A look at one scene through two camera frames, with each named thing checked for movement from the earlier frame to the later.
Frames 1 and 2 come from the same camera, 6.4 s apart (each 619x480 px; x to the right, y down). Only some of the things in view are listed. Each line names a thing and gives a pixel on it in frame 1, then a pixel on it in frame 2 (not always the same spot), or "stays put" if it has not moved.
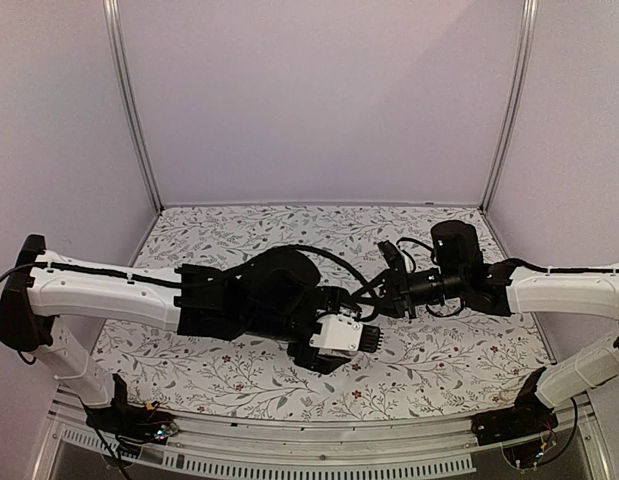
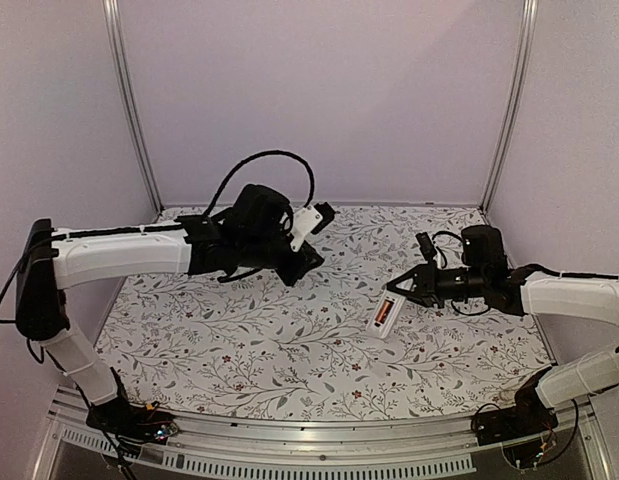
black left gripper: (317, 363) to (303, 266)
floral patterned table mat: (423, 368) stays put
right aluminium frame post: (515, 111) stays put
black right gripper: (401, 284) to (427, 284)
